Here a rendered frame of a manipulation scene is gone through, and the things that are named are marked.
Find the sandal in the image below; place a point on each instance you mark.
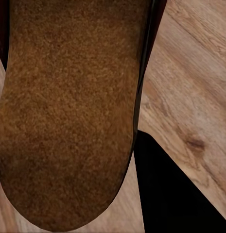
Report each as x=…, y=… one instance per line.
x=69, y=108

